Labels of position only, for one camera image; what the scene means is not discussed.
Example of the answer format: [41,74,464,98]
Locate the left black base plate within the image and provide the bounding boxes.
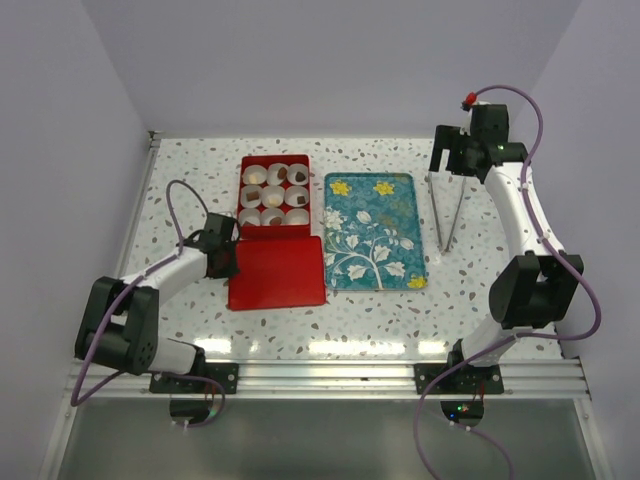
[149,362,239,395]

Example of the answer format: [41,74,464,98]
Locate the teal floral tray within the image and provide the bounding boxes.
[323,172,428,292]

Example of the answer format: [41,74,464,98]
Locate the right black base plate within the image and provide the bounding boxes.
[413,363,505,395]

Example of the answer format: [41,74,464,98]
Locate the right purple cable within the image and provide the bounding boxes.
[413,85,602,480]

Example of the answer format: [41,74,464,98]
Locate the metal tweezers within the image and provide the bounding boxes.
[427,172,466,255]

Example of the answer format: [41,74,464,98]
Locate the purple cable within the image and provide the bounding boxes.
[69,179,226,429]
[413,85,602,480]

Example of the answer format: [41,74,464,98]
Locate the white paper cup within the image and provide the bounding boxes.
[240,185,262,208]
[285,208,309,226]
[261,208,285,227]
[261,185,285,208]
[287,163,309,186]
[238,208,261,227]
[284,185,309,208]
[267,163,288,186]
[242,165,267,185]

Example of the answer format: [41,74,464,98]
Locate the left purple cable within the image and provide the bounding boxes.
[69,179,226,429]

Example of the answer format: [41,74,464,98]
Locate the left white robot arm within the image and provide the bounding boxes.
[74,213,239,393]

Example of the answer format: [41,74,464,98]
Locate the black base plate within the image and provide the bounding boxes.
[149,362,239,395]
[413,363,505,395]

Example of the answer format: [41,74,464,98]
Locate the aluminium mounting rail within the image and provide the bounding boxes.
[64,356,592,400]

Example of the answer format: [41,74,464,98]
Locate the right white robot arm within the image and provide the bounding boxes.
[429,101,584,393]

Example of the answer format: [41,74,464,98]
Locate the red box lid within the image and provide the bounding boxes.
[228,236,326,311]

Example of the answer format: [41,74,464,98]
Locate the red chocolate box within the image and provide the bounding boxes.
[237,154,312,240]

